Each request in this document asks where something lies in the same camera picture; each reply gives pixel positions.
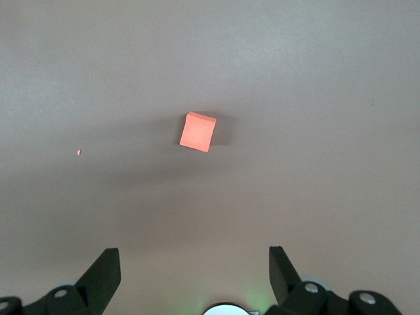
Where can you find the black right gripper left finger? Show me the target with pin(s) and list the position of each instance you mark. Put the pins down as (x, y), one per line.
(98, 285)

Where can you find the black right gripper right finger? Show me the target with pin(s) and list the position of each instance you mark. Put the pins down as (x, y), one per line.
(285, 282)

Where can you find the orange foam block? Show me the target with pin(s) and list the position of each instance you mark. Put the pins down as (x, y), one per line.
(196, 133)

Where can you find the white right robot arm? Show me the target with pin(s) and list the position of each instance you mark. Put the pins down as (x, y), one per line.
(225, 310)

